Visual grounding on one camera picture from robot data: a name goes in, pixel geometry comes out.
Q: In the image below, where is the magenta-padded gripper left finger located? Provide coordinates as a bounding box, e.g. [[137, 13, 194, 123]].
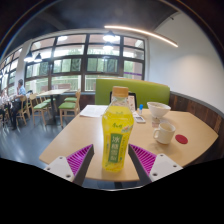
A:
[[43, 144, 95, 187]]

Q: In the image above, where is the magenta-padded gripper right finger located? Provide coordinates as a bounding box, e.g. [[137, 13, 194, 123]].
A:
[[128, 143, 184, 186]]

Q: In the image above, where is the yellow drink bottle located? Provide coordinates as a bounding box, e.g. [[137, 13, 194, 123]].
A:
[[101, 85, 135, 174]]

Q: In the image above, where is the flat round red coaster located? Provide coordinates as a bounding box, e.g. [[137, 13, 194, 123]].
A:
[[174, 133, 189, 145]]

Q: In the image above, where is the white ceramic mug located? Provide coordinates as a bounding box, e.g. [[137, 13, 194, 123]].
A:
[[152, 121, 177, 145]]

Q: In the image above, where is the smartphone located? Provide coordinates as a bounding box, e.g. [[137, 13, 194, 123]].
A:
[[133, 114, 147, 124]]

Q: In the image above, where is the white bowl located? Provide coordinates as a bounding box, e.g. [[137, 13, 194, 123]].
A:
[[146, 101, 172, 119]]

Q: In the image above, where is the group of green-seated wooden chairs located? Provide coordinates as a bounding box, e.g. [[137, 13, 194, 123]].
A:
[[0, 89, 82, 128]]

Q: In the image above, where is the white paper sheet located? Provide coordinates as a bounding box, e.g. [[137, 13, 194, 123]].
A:
[[79, 104, 109, 118]]

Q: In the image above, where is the laptop with stickers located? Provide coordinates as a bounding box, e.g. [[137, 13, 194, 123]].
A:
[[109, 90, 138, 113]]

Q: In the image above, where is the green booth backrest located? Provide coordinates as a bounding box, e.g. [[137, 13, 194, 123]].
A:
[[94, 78, 171, 108]]

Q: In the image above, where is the wooden dining table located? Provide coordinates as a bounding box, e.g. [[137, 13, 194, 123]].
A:
[[35, 88, 71, 126]]

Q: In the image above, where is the person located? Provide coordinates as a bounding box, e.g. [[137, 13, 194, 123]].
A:
[[0, 89, 10, 123], [11, 78, 28, 130]]

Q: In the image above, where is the long linear ceiling light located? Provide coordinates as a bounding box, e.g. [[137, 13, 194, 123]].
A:
[[103, 24, 179, 48]]

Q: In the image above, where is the group of pendant ceiling lamps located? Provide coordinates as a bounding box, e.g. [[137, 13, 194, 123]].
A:
[[23, 30, 118, 64]]

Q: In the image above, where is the dark-framed window wall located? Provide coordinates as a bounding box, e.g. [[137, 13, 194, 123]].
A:
[[0, 33, 147, 98]]

